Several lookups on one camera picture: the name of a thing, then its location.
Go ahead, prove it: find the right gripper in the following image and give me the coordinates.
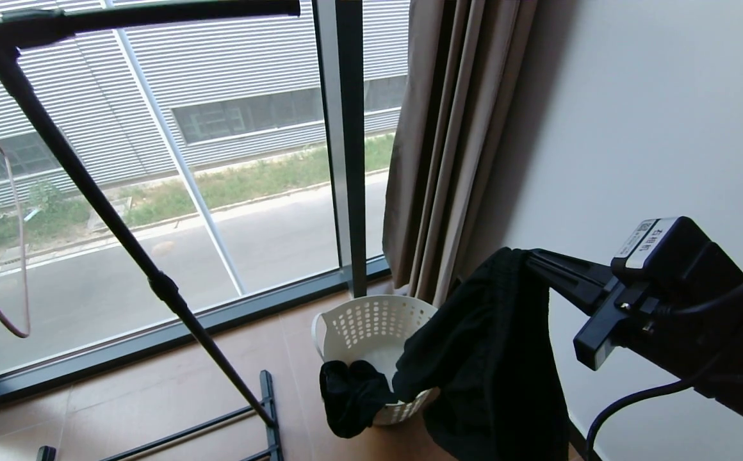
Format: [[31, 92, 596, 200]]
[[528, 250, 743, 398]]

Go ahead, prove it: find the black clothes rack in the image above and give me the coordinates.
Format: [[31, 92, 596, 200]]
[[0, 0, 302, 461]]

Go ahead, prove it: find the brown curtain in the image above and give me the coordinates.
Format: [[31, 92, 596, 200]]
[[382, 0, 539, 308]]

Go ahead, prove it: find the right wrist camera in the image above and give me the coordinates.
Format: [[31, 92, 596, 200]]
[[610, 216, 743, 314]]

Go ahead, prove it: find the black garment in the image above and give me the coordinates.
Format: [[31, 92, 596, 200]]
[[319, 360, 399, 439], [392, 247, 571, 461]]

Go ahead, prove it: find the white laundry basket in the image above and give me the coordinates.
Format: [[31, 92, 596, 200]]
[[311, 295, 441, 428]]

